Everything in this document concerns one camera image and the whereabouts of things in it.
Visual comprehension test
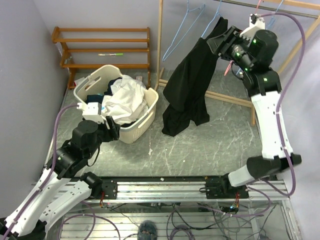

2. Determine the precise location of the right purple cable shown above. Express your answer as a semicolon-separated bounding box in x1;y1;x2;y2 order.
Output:
246;12;306;198

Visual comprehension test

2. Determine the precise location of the blue hanger right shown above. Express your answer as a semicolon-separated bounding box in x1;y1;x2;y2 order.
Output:
265;0;284;30

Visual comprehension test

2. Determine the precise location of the pink wire hanger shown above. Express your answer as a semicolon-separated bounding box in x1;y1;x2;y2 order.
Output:
224;0;261;76

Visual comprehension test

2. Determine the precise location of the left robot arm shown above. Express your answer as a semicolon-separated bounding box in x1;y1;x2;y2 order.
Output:
0;116;120;240

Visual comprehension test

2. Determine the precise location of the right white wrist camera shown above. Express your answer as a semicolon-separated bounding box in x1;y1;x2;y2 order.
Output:
239;13;266;41

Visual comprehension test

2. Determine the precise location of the blue hanger holding black shirt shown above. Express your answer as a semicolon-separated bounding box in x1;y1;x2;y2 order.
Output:
201;0;222;39

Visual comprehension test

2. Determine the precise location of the white t shirt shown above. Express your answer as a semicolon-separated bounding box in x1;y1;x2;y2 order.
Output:
101;74;149;126

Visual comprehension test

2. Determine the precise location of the white paper scrap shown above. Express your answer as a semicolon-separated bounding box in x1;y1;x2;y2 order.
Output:
73;77;85;87

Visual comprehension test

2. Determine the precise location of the black t shirt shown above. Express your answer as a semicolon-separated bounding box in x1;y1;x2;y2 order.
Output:
162;17;228;137

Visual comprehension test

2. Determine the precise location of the white laundry basket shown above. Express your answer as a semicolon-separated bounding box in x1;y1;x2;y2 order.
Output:
73;64;159;144

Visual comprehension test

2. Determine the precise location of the light wooden clothes rack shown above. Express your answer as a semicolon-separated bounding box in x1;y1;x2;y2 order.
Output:
154;0;320;127

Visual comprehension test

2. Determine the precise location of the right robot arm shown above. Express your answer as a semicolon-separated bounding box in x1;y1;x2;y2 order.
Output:
207;26;302;198

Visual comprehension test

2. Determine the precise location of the blue hanger far left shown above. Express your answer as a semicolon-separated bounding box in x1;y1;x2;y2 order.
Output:
162;0;206;62

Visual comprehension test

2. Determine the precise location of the navy blue garment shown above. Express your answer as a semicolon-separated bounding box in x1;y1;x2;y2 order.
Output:
85;77;136;127

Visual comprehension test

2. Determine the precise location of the small red white box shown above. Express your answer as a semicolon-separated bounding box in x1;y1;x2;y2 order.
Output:
135;76;143;81

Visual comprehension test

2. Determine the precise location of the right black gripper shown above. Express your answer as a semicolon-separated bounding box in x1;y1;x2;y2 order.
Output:
206;25;254;72

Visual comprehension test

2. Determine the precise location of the green white pen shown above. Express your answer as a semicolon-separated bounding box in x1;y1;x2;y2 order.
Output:
98;53;124;57

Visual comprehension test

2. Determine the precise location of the brown wooden shoe rack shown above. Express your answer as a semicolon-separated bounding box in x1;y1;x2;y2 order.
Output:
51;26;151;90

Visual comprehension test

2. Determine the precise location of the aluminium mounting rail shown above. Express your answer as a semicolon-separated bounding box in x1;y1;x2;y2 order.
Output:
31;176;291;203

